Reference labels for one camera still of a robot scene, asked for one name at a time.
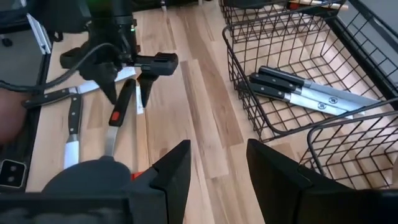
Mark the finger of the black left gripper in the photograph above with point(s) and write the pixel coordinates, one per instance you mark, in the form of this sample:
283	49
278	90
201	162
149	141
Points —
146	90
104	82

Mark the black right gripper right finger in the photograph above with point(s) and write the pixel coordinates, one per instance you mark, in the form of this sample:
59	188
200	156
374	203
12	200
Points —
280	193

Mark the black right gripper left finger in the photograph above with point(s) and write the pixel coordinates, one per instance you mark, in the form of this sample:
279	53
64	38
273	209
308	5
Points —
168	186

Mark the black turner with steel neck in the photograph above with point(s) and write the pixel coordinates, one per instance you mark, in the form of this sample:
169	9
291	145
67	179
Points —
122	99

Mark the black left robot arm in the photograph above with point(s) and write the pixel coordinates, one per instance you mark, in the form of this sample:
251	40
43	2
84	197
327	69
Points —
109	18

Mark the reddish brown rounded object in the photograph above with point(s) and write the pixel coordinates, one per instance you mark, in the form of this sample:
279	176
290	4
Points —
11	115

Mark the small black camera box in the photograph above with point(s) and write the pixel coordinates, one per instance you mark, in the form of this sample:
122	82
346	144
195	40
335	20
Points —
12	174

